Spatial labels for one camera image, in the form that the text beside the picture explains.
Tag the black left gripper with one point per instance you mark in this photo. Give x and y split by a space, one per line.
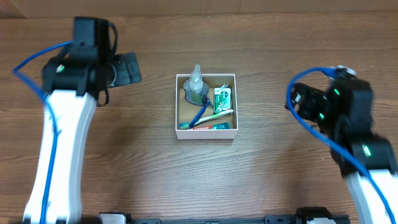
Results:
125 76

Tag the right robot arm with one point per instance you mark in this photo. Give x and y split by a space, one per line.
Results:
335 106

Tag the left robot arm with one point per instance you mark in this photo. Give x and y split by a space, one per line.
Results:
72 82

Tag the blue disposable razor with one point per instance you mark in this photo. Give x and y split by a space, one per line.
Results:
200 113

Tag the white cardboard box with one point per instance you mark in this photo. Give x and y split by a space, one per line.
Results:
185 111

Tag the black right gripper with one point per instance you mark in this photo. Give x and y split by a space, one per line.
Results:
311 98

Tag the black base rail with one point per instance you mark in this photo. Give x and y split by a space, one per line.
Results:
302 215

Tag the green white small packet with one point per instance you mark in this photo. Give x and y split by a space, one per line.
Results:
222 99

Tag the green toothbrush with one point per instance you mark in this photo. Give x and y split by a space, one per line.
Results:
205 119

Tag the teal white small tube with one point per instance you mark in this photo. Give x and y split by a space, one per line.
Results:
214 126

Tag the clear purple liquid bottle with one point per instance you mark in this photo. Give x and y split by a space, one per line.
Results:
196 90

